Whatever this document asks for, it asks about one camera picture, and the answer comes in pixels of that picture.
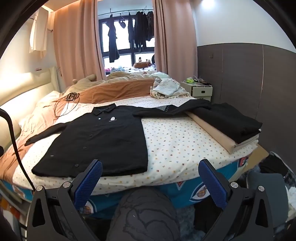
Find beige crumpled blanket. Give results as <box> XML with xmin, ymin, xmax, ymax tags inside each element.
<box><xmin>106</xmin><ymin>71</ymin><xmax>158</xmax><ymax>82</ymax></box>

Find grey chair back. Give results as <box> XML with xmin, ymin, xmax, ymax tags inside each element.
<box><xmin>246</xmin><ymin>171</ymin><xmax>289</xmax><ymax>223</ymax></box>

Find black hanging jacket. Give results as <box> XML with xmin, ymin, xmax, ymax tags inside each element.
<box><xmin>107</xmin><ymin>15</ymin><xmax>120</xmax><ymax>63</ymax></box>

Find pink curtain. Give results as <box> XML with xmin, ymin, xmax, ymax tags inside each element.
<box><xmin>151</xmin><ymin>0</ymin><xmax>198</xmax><ymax>79</ymax></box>
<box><xmin>53</xmin><ymin>0</ymin><xmax>103</xmax><ymax>87</ymax></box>

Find white storage box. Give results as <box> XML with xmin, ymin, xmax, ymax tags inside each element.
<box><xmin>180</xmin><ymin>81</ymin><xmax>213</xmax><ymax>102</ymax></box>

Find white padded headboard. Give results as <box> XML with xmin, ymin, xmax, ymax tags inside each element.
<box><xmin>0</xmin><ymin>66</ymin><xmax>58</xmax><ymax>139</ymax></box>

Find orange blanket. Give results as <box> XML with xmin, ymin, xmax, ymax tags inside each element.
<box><xmin>52</xmin><ymin>77</ymin><xmax>158</xmax><ymax>105</ymax></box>

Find black button shirt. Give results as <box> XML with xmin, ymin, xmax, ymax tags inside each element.
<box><xmin>24</xmin><ymin>104</ymin><xmax>148</xmax><ymax>178</ymax></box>

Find bed with dotted sheet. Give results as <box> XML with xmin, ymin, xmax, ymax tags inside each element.
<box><xmin>0</xmin><ymin>91</ymin><xmax>262</xmax><ymax>204</ymax></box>

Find black cable with small device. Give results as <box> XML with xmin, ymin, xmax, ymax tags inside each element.
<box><xmin>54</xmin><ymin>92</ymin><xmax>80</xmax><ymax>117</ymax></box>

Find brown plush toy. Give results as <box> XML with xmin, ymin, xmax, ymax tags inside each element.
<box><xmin>134</xmin><ymin>59</ymin><xmax>149</xmax><ymax>69</ymax></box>

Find blue printed mattress cover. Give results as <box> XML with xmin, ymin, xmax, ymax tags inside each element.
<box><xmin>0</xmin><ymin>158</ymin><xmax>250</xmax><ymax>218</ymax></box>

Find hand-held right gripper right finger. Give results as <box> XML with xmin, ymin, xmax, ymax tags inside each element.
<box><xmin>198</xmin><ymin>159</ymin><xmax>275</xmax><ymax>241</ymax></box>

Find folded black garment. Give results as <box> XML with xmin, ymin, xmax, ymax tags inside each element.
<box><xmin>192</xmin><ymin>103</ymin><xmax>263</xmax><ymax>144</ymax></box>

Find pile of light cloths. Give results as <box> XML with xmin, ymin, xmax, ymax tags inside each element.
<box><xmin>150</xmin><ymin>77</ymin><xmax>192</xmax><ymax>99</ymax></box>

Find black garment with patterned label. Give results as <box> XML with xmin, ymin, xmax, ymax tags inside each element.
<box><xmin>132</xmin><ymin>99</ymin><xmax>213</xmax><ymax>119</ymax></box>

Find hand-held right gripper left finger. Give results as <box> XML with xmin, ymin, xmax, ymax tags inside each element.
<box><xmin>27</xmin><ymin>159</ymin><xmax>103</xmax><ymax>241</ymax></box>

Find folded beige cloth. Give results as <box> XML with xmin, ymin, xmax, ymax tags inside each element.
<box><xmin>185</xmin><ymin>111</ymin><xmax>259</xmax><ymax>154</ymax></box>

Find dark hanging clothes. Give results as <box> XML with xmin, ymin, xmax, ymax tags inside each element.
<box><xmin>128</xmin><ymin>10</ymin><xmax>155</xmax><ymax>52</ymax></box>

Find person's leg in grey pants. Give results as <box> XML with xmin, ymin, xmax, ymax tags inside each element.
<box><xmin>109</xmin><ymin>187</ymin><xmax>181</xmax><ymax>241</ymax></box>

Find white hanging garment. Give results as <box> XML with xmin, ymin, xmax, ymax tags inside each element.
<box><xmin>29</xmin><ymin>11</ymin><xmax>49</xmax><ymax>58</ymax></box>

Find black bag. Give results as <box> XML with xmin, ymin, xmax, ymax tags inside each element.
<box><xmin>259</xmin><ymin>152</ymin><xmax>292</xmax><ymax>176</ymax></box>

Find thick black gripper cable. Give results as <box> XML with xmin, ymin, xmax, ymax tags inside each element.
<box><xmin>0</xmin><ymin>109</ymin><xmax>35</xmax><ymax>190</ymax></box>

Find clothes rail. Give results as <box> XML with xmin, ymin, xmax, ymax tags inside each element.
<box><xmin>98</xmin><ymin>9</ymin><xmax>154</xmax><ymax>17</ymax></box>

